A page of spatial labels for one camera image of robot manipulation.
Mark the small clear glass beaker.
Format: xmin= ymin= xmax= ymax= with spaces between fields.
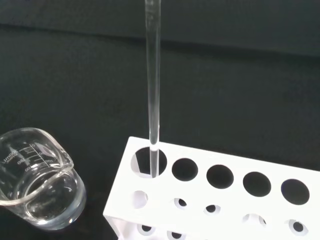
xmin=0 ymin=127 xmax=88 ymax=232

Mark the black bench cloth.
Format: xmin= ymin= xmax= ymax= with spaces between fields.
xmin=0 ymin=0 xmax=320 ymax=240

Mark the white test tube rack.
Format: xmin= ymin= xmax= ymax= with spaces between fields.
xmin=102 ymin=136 xmax=320 ymax=240

